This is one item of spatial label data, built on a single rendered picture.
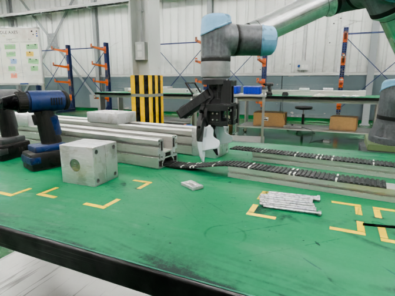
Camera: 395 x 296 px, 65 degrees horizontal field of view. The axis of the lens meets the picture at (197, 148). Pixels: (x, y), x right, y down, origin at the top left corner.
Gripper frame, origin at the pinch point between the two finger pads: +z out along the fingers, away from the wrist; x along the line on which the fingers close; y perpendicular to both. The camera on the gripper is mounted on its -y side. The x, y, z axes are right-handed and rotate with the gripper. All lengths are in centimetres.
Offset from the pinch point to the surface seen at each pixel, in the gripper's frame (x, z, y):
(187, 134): 14.2, -2.2, -15.1
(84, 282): 2, 61, -58
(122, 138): -4.8, -2.9, -26.1
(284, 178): -1.7, 3.1, 21.3
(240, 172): -1.1, 3.6, 9.8
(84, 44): 701, -141, -825
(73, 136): -3.8, -1.6, -48.9
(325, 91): 498, -1, -31
